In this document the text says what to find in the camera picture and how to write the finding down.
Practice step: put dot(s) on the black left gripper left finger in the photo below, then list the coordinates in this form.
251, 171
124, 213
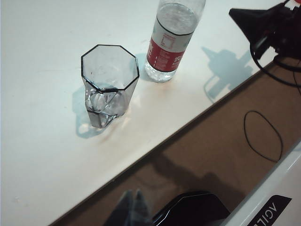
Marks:
124, 212

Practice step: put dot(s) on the white robot base platform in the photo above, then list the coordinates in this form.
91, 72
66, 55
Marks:
282, 183

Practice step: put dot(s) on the glossy black robot housing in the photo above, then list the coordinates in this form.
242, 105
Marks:
192, 209

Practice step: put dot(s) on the transparent grey octagonal mug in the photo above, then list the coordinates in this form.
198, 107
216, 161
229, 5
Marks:
105, 108

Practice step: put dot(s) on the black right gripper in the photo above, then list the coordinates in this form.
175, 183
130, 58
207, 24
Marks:
290, 30

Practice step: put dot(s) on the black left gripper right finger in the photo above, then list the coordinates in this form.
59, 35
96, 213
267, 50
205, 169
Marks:
142, 212

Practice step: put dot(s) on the Nongfu Spring water bottle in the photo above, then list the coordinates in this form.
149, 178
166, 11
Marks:
164, 54

